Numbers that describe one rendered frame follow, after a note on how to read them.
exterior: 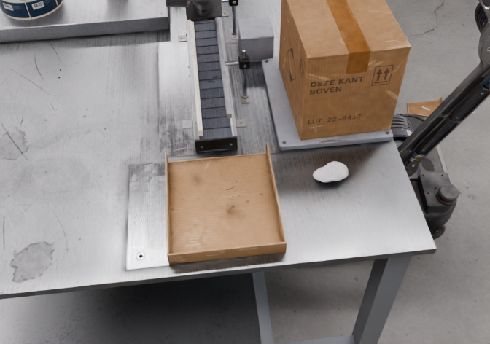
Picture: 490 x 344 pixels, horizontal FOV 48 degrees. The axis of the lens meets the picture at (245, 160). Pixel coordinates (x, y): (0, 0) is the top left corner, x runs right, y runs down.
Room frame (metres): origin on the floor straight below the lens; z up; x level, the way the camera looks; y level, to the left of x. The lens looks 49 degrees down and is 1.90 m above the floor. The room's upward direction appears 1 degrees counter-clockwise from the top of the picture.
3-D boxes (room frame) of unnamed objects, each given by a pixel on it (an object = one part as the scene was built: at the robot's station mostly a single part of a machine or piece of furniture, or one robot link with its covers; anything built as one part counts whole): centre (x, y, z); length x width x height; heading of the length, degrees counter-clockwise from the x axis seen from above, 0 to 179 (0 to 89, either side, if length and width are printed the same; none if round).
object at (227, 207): (0.79, 0.06, 0.85); 0.30 x 0.26 x 0.04; 5
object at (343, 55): (1.14, -0.24, 0.99); 0.30 x 0.24 x 0.27; 7
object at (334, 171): (0.87, -0.21, 0.85); 0.08 x 0.07 x 0.04; 68
